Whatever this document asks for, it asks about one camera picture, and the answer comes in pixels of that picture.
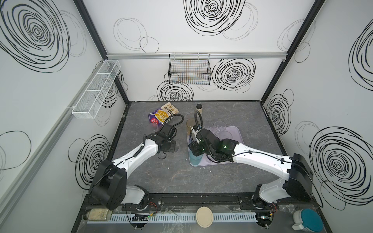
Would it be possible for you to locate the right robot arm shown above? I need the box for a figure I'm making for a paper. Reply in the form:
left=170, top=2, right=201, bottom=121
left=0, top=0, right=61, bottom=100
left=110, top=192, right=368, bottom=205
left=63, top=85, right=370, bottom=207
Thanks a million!
left=188, top=126, right=313, bottom=209

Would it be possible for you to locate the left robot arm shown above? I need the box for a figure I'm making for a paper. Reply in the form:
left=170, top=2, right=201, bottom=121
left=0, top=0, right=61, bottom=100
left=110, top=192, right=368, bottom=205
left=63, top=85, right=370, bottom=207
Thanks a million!
left=88, top=124, right=177, bottom=210

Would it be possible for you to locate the white slotted cable duct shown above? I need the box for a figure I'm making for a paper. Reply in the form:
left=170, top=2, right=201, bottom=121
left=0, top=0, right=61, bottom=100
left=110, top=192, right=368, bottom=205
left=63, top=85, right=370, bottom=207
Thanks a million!
left=87, top=212, right=257, bottom=224

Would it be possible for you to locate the lilac plastic tray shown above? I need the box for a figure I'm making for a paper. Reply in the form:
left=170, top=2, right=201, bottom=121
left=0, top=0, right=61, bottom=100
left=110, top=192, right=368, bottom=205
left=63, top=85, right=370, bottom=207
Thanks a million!
left=188, top=126, right=244, bottom=167

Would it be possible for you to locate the teal drinking glass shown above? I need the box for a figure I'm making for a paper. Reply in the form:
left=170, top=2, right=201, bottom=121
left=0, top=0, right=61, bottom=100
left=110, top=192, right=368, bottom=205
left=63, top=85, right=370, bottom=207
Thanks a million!
left=189, top=154, right=203, bottom=167

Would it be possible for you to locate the white mesh wall shelf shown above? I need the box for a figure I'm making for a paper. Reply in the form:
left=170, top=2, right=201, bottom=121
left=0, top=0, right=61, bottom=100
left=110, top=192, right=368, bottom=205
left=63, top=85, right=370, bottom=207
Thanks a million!
left=72, top=60, right=121, bottom=119

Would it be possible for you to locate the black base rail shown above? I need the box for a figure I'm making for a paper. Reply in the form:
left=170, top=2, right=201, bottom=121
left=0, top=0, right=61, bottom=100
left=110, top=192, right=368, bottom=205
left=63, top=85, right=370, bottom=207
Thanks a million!
left=81, top=192, right=318, bottom=211

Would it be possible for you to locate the colourful snack bag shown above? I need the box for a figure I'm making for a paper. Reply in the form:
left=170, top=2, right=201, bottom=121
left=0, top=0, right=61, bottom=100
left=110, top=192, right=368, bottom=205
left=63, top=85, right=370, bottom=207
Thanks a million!
left=148, top=102, right=179, bottom=125

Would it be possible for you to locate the clear ribbed glass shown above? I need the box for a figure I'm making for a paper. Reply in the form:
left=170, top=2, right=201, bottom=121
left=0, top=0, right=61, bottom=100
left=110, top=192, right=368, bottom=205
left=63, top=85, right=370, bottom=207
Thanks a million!
left=219, top=131, right=233, bottom=140

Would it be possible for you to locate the beige round lid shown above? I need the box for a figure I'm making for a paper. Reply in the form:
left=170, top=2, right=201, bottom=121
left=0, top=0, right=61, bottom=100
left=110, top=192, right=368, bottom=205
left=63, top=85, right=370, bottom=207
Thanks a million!
left=196, top=207, right=214, bottom=228

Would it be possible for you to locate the black wire basket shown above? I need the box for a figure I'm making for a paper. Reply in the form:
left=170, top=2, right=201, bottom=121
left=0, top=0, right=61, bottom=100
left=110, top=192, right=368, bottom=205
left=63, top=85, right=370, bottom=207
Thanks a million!
left=168, top=53, right=212, bottom=85

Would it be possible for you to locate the yellow drinking glass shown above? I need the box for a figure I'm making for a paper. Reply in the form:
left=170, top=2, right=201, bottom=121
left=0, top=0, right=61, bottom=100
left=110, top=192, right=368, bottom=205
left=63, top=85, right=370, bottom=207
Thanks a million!
left=186, top=118, right=196, bottom=130

